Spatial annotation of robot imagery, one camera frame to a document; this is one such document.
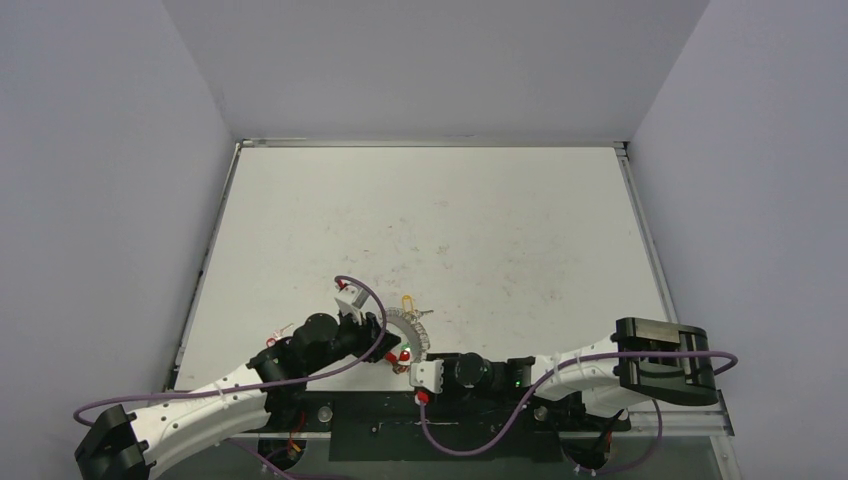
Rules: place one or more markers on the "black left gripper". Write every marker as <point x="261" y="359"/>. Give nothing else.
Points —
<point x="368" y="333"/>

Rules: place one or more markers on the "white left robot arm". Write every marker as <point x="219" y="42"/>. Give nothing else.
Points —
<point x="262" y="393"/>

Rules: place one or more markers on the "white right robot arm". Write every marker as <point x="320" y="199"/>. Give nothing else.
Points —
<point x="640" y="360"/>

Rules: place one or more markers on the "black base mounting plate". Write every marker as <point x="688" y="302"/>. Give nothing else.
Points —
<point x="387" y="426"/>

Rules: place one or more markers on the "yellow key tag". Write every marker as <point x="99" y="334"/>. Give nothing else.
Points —
<point x="408" y="305"/>

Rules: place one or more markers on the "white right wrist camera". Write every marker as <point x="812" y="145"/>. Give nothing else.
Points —
<point x="427" y="375"/>

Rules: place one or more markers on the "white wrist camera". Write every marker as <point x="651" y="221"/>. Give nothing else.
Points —
<point x="427" y="375"/>
<point x="350" y="301"/>

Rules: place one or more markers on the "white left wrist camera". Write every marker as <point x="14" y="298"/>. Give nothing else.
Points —
<point x="350" y="301"/>

